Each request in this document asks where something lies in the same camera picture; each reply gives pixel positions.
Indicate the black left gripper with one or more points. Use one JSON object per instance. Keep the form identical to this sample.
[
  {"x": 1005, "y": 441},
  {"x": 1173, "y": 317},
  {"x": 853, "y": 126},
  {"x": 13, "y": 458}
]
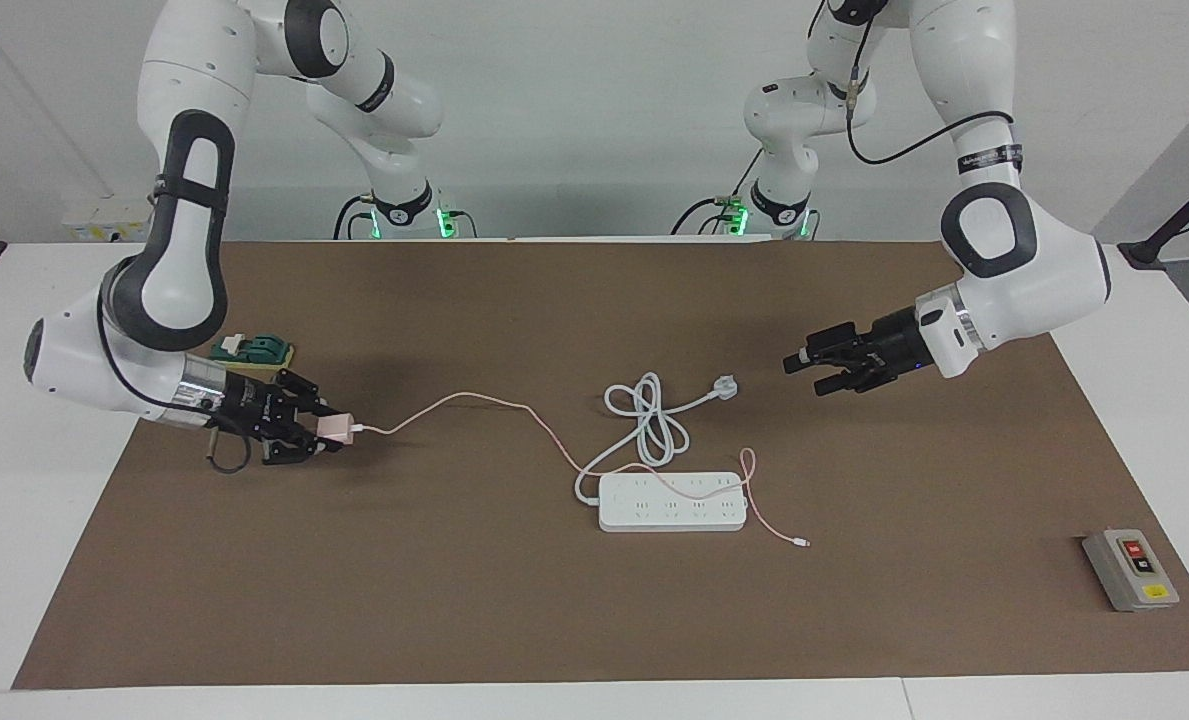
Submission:
[{"x": 894, "y": 345}]

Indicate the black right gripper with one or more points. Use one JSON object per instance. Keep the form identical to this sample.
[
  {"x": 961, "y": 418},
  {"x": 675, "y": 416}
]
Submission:
[{"x": 249, "y": 410}]

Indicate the pink charger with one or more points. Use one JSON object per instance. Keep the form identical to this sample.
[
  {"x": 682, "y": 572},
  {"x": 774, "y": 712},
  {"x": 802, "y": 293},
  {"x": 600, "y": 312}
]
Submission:
[{"x": 334, "y": 430}]

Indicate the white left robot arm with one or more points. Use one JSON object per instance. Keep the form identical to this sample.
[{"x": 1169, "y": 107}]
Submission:
[{"x": 1034, "y": 270}]

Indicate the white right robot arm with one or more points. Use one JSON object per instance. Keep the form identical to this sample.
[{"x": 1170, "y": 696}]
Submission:
[{"x": 169, "y": 270}]

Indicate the white power strip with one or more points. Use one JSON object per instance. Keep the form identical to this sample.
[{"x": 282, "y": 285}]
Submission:
[{"x": 669, "y": 505}]

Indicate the white box yellow labels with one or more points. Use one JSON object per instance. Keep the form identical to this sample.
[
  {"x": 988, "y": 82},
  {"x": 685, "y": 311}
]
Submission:
[{"x": 104, "y": 222}]

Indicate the brown table mat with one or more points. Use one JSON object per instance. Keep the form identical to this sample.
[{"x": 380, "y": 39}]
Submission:
[{"x": 554, "y": 600}]

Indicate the green knife switch block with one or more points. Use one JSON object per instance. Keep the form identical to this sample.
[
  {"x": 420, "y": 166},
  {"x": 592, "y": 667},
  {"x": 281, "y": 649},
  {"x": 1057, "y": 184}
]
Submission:
[{"x": 254, "y": 350}]

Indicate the grey on-off switch box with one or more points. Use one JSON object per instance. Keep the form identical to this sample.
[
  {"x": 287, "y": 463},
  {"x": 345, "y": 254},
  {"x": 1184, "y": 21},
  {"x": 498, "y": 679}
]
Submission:
[{"x": 1129, "y": 570}]

